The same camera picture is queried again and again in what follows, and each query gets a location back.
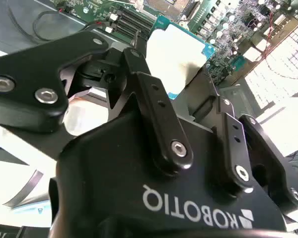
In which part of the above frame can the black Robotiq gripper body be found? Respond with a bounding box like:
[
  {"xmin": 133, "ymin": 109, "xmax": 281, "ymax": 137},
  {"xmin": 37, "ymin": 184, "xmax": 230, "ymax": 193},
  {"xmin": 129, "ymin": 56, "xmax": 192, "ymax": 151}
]
[{"xmin": 48, "ymin": 109, "xmax": 290, "ymax": 238}]

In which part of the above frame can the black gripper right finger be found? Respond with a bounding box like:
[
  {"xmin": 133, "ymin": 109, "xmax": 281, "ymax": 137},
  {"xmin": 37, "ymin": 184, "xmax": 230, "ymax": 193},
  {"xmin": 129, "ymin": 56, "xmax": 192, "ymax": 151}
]
[{"xmin": 205, "ymin": 74, "xmax": 298, "ymax": 211}]

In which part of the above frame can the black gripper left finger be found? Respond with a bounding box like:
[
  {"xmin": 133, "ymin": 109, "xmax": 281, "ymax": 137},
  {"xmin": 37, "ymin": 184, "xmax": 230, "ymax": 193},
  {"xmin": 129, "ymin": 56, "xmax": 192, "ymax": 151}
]
[{"xmin": 0, "ymin": 31, "xmax": 194, "ymax": 176}]

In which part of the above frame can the silver topped CPU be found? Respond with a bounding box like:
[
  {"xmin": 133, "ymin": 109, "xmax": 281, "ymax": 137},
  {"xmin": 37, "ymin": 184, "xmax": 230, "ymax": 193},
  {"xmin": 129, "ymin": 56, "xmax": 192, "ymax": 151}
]
[{"xmin": 145, "ymin": 14, "xmax": 216, "ymax": 101}]

